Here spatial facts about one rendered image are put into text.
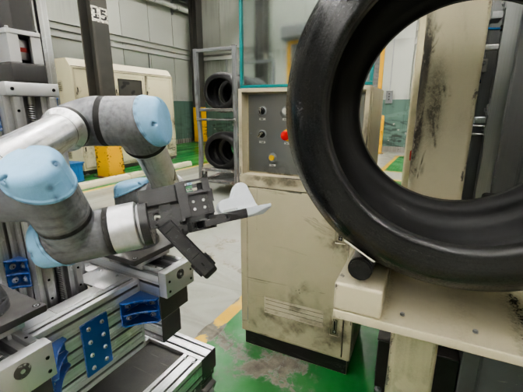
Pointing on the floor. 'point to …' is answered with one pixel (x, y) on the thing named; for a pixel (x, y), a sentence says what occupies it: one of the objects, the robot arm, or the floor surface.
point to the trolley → (215, 82)
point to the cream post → (440, 146)
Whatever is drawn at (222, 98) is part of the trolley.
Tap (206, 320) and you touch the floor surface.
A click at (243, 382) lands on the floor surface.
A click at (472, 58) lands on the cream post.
